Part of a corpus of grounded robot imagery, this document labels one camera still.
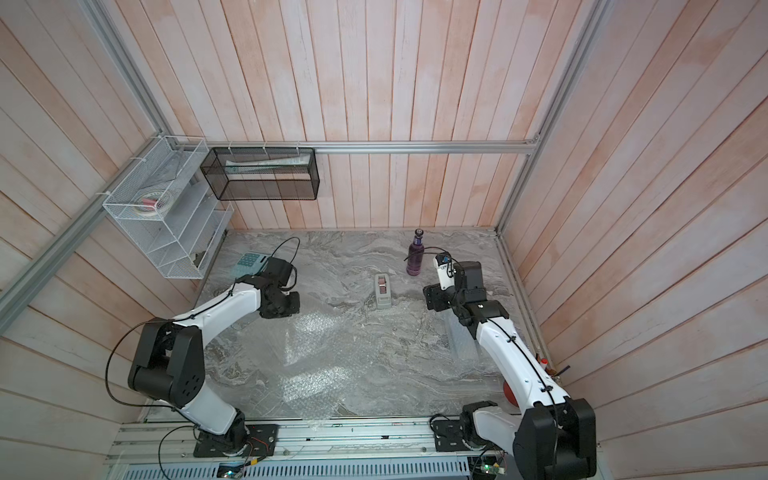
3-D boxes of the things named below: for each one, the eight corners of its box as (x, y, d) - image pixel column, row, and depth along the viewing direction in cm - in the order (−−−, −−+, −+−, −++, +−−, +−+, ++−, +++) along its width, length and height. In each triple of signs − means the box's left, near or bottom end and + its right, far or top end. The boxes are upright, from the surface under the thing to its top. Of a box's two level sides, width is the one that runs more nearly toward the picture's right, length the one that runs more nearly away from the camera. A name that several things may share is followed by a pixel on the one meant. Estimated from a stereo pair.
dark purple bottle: (410, 278, 108) (416, 241, 92) (405, 269, 111) (409, 232, 95) (420, 274, 109) (427, 237, 93) (414, 265, 112) (420, 228, 96)
